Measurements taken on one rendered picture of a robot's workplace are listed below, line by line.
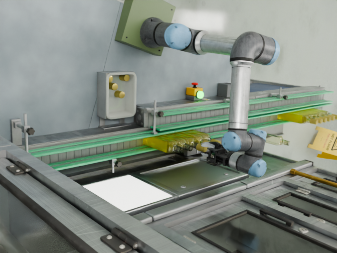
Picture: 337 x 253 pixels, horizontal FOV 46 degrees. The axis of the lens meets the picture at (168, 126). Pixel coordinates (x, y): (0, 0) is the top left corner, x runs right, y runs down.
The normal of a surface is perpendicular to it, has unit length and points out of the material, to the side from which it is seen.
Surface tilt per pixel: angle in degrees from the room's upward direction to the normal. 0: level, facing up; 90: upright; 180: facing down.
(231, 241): 90
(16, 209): 90
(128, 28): 4
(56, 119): 0
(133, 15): 4
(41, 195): 90
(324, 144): 77
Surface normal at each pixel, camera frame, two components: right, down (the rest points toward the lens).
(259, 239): 0.04, -0.97
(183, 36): 0.53, 0.25
